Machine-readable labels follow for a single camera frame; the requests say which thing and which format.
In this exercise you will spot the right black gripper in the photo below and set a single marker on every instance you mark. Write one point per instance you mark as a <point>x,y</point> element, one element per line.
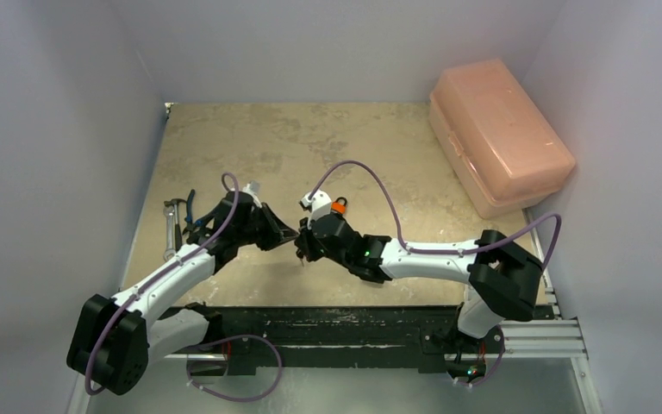
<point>309,243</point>

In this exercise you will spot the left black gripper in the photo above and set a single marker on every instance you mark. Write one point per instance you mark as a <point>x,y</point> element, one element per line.
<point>278,233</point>

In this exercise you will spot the orange black padlock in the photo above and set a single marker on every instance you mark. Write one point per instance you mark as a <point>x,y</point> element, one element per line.
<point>339,206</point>

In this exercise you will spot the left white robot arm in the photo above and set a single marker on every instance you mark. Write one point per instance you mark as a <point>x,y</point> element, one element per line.
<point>116,339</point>

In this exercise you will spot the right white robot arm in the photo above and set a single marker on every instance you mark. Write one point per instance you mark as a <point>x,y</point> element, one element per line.
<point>503,276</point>

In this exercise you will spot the small hammer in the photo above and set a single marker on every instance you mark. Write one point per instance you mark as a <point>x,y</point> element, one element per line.
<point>177,202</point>

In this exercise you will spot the steel wrench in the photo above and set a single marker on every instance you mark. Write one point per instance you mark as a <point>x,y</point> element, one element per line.
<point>170,239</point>

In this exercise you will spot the pink plastic storage box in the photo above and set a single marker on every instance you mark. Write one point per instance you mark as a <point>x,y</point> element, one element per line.
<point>500,146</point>

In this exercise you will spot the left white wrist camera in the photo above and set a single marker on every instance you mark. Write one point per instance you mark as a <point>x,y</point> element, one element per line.
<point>249,195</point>

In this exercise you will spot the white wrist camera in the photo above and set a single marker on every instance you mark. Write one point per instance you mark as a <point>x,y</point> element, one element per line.
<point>317,205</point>
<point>249,195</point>

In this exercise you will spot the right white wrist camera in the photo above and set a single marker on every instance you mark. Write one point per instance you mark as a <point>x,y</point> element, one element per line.
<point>317,205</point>

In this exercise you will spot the blue handled pliers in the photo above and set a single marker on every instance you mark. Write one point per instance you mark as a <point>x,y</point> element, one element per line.
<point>189,219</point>

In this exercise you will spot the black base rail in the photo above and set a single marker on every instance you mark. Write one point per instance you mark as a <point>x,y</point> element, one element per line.
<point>420,337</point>

